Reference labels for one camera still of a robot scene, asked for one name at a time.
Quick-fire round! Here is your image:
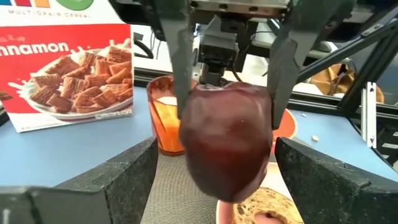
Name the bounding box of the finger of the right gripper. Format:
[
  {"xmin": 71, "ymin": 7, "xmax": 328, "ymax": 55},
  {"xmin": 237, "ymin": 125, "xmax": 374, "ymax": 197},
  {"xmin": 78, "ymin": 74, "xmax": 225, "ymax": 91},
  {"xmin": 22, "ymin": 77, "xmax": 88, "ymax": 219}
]
[
  {"xmin": 266, "ymin": 0, "xmax": 355, "ymax": 131},
  {"xmin": 154, "ymin": 0, "xmax": 195, "ymax": 119}
]

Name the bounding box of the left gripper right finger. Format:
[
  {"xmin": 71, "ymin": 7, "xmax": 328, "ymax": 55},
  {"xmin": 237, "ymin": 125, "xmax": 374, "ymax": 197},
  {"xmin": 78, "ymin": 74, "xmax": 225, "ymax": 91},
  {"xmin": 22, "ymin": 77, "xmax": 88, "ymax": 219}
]
[{"xmin": 275, "ymin": 136, "xmax": 398, "ymax": 224}]

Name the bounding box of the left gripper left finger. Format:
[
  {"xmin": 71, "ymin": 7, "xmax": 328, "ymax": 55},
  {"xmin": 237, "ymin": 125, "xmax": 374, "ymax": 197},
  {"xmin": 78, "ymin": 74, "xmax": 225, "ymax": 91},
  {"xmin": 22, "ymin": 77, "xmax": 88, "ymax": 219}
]
[{"xmin": 0, "ymin": 136, "xmax": 159, "ymax": 224}]

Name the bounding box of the dark red apple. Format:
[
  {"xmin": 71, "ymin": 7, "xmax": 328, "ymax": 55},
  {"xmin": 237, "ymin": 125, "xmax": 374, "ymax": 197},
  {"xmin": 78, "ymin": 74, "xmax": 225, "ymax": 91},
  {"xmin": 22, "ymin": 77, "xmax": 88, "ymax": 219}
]
[{"xmin": 179, "ymin": 81, "xmax": 274, "ymax": 203}]

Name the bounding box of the Life cinnamon cereal box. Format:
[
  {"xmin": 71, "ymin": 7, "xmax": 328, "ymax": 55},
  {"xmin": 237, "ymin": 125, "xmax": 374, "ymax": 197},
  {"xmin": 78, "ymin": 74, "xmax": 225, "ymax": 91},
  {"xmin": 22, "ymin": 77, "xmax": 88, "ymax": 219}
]
[{"xmin": 0, "ymin": 0, "xmax": 135, "ymax": 133}]

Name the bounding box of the pink round plate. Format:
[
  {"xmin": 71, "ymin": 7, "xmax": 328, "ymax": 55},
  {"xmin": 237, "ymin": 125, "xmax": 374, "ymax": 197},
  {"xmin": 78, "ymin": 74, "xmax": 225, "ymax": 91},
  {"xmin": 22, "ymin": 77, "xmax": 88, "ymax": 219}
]
[{"xmin": 216, "ymin": 161, "xmax": 304, "ymax": 224}]

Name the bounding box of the red round bowl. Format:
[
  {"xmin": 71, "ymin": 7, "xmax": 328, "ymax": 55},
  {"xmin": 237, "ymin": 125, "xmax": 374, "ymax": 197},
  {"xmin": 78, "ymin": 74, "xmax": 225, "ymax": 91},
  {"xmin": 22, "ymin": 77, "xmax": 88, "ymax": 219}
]
[{"xmin": 272, "ymin": 108, "xmax": 299, "ymax": 141}]

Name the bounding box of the round woven grey placemat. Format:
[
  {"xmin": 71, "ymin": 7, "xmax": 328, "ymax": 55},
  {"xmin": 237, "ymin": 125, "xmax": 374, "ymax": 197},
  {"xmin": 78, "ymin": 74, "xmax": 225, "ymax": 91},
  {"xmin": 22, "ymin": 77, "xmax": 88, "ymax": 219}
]
[{"xmin": 141, "ymin": 151, "xmax": 277, "ymax": 224}]

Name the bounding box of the pink cup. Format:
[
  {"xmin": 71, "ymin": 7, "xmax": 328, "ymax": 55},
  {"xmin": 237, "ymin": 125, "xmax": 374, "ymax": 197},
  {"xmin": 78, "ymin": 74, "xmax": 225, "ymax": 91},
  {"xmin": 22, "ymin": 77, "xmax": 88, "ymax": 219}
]
[{"xmin": 146, "ymin": 75, "xmax": 200, "ymax": 156}]

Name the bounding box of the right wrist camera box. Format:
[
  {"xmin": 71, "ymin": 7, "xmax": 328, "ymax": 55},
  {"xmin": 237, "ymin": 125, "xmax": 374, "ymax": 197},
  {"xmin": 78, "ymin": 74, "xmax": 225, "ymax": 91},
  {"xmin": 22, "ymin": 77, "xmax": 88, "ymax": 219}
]
[{"xmin": 194, "ymin": 15, "xmax": 240, "ymax": 86}]

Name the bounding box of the silver metal bracket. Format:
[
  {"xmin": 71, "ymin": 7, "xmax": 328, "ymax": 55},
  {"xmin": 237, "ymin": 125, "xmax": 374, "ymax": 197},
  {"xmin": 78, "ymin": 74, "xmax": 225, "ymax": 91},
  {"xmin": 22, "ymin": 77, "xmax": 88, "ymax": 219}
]
[{"xmin": 361, "ymin": 82, "xmax": 377, "ymax": 149}]

